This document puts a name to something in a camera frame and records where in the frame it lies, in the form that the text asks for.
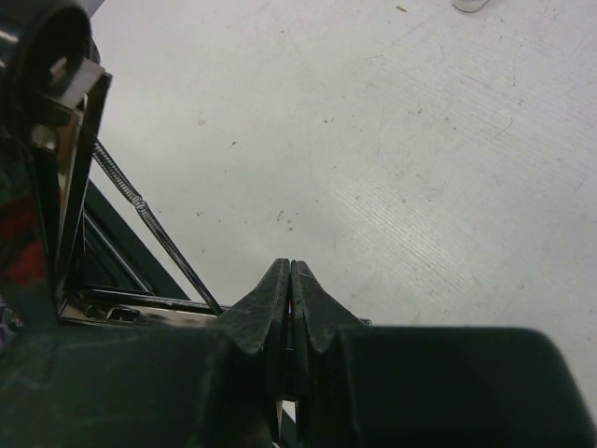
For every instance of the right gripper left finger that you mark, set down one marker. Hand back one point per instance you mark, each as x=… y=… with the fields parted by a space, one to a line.
x=110 y=368

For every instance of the black stapler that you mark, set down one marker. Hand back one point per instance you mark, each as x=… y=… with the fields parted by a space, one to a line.
x=53 y=90

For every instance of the light blue stapler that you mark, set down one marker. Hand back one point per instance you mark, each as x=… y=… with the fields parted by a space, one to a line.
x=469 y=6

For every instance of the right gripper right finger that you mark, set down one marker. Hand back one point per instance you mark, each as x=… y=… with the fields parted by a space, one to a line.
x=368 y=386

